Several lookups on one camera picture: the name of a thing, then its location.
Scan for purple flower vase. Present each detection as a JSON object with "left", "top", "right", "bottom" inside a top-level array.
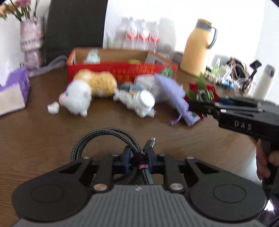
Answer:
[{"left": 20, "top": 17, "right": 44, "bottom": 67}]

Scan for water bottle pack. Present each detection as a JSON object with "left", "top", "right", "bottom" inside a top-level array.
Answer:
[{"left": 105, "top": 17, "right": 176, "bottom": 54}]

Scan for red green christmas decoration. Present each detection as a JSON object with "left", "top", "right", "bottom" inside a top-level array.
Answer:
[{"left": 184, "top": 73, "right": 219, "bottom": 124}]

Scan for purple cable bundle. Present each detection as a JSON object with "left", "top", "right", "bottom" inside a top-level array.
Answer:
[{"left": 21, "top": 55, "right": 68, "bottom": 77}]

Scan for white and yellow plush toy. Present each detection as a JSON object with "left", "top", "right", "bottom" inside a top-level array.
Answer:
[{"left": 59, "top": 69, "right": 117, "bottom": 117}]

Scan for yellow thermos jug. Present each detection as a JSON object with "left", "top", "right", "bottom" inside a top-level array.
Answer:
[{"left": 180, "top": 19, "right": 218, "bottom": 77}]

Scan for red cardboard box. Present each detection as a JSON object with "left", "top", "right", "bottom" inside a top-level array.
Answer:
[{"left": 67, "top": 48, "right": 178, "bottom": 83}]

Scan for white tumbler bottle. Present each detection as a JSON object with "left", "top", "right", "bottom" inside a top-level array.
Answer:
[{"left": 252, "top": 64, "right": 275, "bottom": 100}]

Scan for teal plastic wrap ball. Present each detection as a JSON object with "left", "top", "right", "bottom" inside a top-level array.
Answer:
[{"left": 83, "top": 49, "right": 100, "bottom": 64}]

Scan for purple knitted pouch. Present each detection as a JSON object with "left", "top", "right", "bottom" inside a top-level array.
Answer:
[{"left": 155, "top": 74, "right": 201, "bottom": 126}]

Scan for white astronaut toy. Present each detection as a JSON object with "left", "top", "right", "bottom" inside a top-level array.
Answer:
[{"left": 113, "top": 83, "right": 156, "bottom": 118}]

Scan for power strip with cables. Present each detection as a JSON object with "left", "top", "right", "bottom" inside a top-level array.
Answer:
[{"left": 204, "top": 55, "right": 262, "bottom": 94}]

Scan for pink artificial flowers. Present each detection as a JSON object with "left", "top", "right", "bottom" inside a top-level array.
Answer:
[{"left": 1, "top": 0, "right": 40, "bottom": 23}]

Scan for purple tissue box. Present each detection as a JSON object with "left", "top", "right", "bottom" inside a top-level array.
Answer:
[{"left": 0, "top": 67, "right": 30, "bottom": 116}]

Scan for black braided usb cable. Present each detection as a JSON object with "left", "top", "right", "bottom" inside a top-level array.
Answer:
[{"left": 70, "top": 127, "right": 157, "bottom": 185}]

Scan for right hand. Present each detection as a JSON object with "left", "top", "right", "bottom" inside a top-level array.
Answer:
[{"left": 256, "top": 140, "right": 279, "bottom": 180}]

